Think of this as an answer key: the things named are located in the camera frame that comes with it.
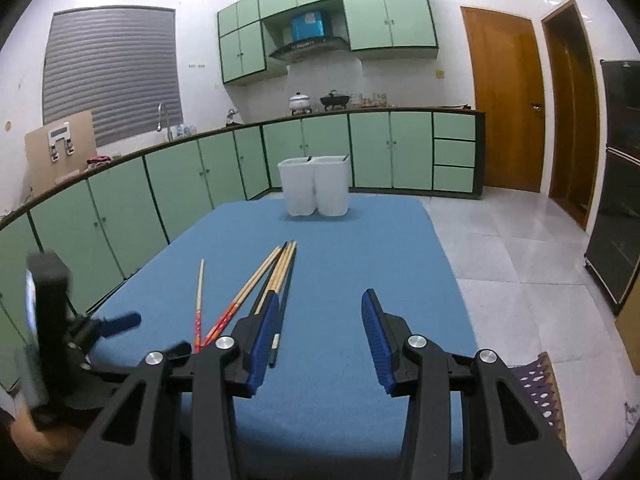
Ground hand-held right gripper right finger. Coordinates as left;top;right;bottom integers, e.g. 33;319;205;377
361;288;583;480

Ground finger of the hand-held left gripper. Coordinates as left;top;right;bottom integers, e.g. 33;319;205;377
92;312;142;338

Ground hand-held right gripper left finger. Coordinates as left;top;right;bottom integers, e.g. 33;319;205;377
60;292;281;480

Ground black chopstick with silver band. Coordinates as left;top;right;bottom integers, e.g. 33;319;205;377
269;245;299;368

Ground plain wooden chopstick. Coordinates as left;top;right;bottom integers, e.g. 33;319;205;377
255;241;292;315
270;241;297;296

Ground white plastic utensil holder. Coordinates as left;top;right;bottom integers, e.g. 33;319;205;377
278;157;317;217
312;156;351;217

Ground person's left hand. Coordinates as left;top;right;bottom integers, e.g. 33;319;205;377
9;402;85;473

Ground blue tablecloth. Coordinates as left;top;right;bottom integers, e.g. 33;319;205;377
87;196;478;480

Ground green lower kitchen cabinets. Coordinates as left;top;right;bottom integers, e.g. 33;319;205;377
0;110;486;396

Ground green kitchen cabinets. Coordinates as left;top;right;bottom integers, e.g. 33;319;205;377
216;0;441;86
0;110;486;396

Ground woven stool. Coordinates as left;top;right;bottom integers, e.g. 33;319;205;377
510;352;568;448

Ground glass jars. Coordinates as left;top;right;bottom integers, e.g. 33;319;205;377
350;91;390;108

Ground grey window blind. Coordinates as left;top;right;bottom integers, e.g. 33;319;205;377
42;7;182;147

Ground closed wooden door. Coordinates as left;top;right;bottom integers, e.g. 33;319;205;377
460;5;547;193

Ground black glass cabinet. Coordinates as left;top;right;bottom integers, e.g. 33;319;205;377
584;58;640;316

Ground black range hood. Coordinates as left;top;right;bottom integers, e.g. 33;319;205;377
267;36;351;64

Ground blue box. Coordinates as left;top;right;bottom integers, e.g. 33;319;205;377
290;10;328;42

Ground green upper kitchen cabinets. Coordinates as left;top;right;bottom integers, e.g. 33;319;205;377
216;0;441;86

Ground white bracket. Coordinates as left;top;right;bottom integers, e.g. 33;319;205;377
47;127;76;162

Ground wooden door frame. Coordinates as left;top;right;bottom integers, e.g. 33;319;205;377
540;0;601;231

